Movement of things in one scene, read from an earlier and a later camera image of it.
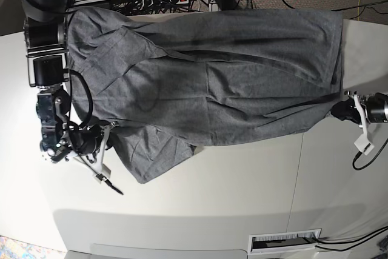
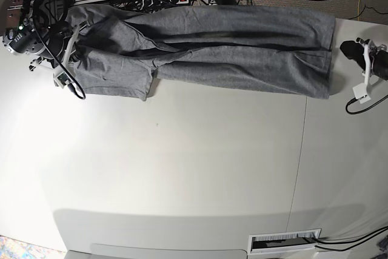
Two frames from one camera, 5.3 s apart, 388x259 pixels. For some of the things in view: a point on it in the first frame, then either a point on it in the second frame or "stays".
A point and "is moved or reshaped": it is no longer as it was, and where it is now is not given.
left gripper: [86, 141] to [56, 40]
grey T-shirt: [162, 82] is moved or reshaped
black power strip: [168, 0] stays
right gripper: [346, 110] to [353, 51]
